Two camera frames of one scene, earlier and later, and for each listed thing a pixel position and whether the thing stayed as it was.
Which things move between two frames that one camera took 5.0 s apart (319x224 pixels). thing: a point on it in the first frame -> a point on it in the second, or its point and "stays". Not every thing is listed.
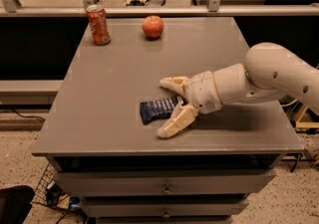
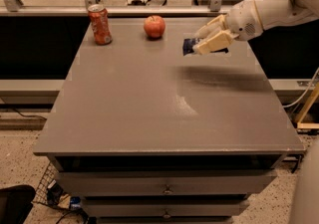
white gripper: (201, 92) -> (242, 21)
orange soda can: (97, 17) stays
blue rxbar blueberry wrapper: (159, 109) -> (189, 43)
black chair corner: (15, 203) stays
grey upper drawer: (169, 182) stays
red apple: (152, 26) stays
